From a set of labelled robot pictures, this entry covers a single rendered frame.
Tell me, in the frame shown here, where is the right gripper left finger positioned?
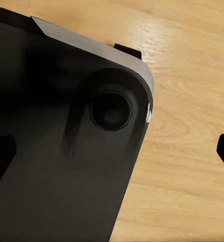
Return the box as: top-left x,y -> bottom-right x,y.
0,134 -> 17,180

